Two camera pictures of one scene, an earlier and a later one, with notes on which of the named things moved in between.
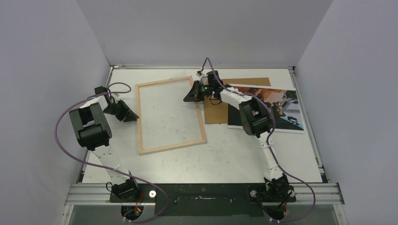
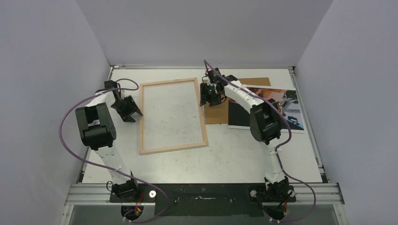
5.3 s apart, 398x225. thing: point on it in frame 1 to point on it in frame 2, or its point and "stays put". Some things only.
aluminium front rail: [83, 193] stays put
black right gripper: [199, 92] to [210, 99]
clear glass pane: [166, 119] stays put
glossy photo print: [285, 105] stays put
